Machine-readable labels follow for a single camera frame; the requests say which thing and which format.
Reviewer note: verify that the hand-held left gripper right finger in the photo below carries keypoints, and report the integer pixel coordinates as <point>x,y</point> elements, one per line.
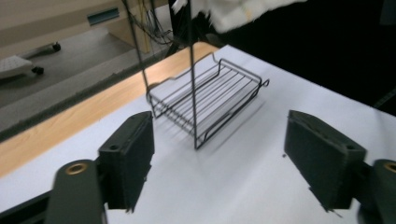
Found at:
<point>323,161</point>

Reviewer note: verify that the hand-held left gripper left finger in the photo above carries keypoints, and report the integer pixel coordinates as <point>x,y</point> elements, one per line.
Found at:
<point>127,155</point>

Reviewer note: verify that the black curtain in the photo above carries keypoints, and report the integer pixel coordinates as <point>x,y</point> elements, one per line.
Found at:
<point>327,53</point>

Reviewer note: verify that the light wooden desk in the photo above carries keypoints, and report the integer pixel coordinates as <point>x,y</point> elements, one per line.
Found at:
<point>46,18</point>

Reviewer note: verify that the white cloth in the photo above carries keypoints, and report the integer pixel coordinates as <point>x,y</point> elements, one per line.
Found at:
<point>230,14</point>

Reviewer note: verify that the grey chair base with castors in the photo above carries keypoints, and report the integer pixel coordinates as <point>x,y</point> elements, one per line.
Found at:
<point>14,65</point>

